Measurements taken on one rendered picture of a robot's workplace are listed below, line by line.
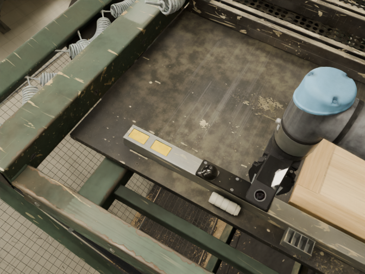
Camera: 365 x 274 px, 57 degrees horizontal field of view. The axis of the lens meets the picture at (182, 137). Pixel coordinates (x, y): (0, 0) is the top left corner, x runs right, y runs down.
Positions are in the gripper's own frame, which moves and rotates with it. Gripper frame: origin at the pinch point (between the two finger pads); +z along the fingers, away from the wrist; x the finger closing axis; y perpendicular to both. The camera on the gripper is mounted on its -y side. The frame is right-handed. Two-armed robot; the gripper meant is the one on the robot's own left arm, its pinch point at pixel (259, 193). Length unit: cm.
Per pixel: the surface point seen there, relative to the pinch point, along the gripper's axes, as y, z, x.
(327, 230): 3.9, 7.9, -18.5
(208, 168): -2.5, -3.9, 12.4
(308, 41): 63, 5, 6
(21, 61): 21, 31, 102
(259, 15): 66, 5, 25
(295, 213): 4.0, 7.9, -10.3
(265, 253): 66, 213, -40
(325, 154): 26.1, 10.1, -12.6
